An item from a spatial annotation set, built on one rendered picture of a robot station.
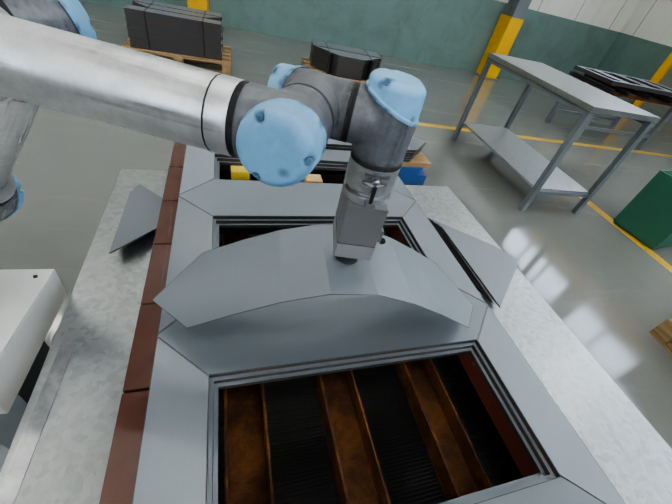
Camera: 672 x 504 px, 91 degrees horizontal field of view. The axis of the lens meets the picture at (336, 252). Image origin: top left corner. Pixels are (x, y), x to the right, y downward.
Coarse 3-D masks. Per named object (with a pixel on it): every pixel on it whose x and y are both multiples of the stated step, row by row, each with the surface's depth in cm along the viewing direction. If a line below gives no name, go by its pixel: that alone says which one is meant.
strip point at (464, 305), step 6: (444, 276) 77; (450, 282) 77; (450, 288) 74; (456, 288) 77; (456, 294) 74; (462, 294) 77; (456, 300) 72; (462, 300) 75; (468, 300) 78; (462, 306) 72; (468, 306) 75; (462, 312) 70; (468, 312) 72; (468, 318) 70; (468, 324) 68
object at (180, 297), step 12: (192, 264) 65; (180, 276) 63; (192, 276) 62; (180, 288) 61; (192, 288) 60; (168, 300) 60; (180, 300) 59; (192, 300) 58; (168, 312) 58; (180, 312) 57
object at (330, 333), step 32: (224, 160) 112; (320, 160) 121; (224, 224) 88; (256, 224) 91; (288, 224) 94; (384, 224) 103; (224, 320) 65; (256, 320) 66; (288, 320) 68; (320, 320) 69; (352, 320) 71; (384, 320) 73; (416, 320) 74; (448, 320) 76; (480, 320) 78; (192, 352) 59; (224, 352) 60; (256, 352) 61; (288, 352) 63; (320, 352) 64; (352, 352) 65; (384, 352) 67; (416, 352) 69; (448, 352) 72; (480, 352) 73; (224, 384) 58; (512, 416) 64; (544, 480) 56
